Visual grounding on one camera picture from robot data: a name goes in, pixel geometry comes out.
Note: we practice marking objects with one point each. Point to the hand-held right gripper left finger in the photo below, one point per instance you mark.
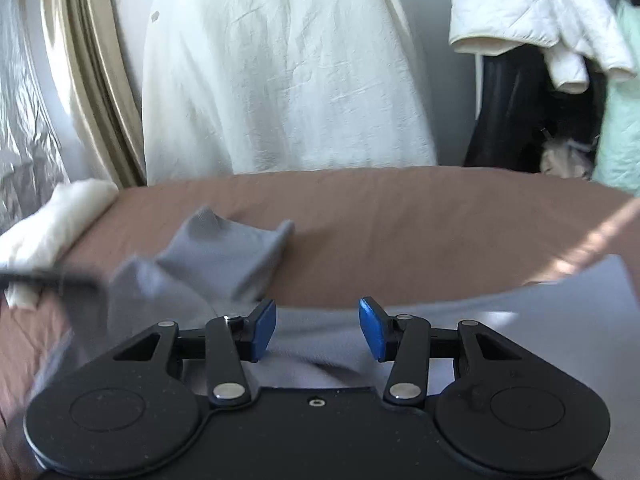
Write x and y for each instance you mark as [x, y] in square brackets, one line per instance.
[262, 332]

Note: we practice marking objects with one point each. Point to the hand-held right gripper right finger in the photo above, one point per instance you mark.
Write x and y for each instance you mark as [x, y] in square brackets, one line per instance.
[375, 330]

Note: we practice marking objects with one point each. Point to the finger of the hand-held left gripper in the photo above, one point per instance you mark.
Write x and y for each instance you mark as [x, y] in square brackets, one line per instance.
[47, 277]

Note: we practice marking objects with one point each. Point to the grey waffle knit garment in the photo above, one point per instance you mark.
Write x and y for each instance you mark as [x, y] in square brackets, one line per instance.
[220, 265]

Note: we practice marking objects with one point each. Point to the cream fleece cloth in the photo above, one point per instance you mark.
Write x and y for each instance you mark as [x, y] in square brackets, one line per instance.
[47, 235]

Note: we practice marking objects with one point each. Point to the silver foil sheet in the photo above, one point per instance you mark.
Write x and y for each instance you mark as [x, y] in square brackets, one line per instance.
[25, 110]

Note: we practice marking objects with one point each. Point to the beige satin curtain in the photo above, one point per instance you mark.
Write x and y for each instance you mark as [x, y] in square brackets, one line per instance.
[85, 70]

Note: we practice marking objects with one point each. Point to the cream cloth cover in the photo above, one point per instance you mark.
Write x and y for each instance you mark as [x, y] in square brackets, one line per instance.
[285, 70]

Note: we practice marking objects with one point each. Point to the black leather garment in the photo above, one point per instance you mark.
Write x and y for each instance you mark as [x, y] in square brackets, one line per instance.
[520, 110]

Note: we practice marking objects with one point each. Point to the mint green bag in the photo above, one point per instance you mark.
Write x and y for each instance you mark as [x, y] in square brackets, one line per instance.
[620, 105]

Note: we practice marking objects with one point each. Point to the white quilted jacket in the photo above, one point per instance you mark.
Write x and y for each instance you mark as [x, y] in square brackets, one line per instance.
[540, 5]

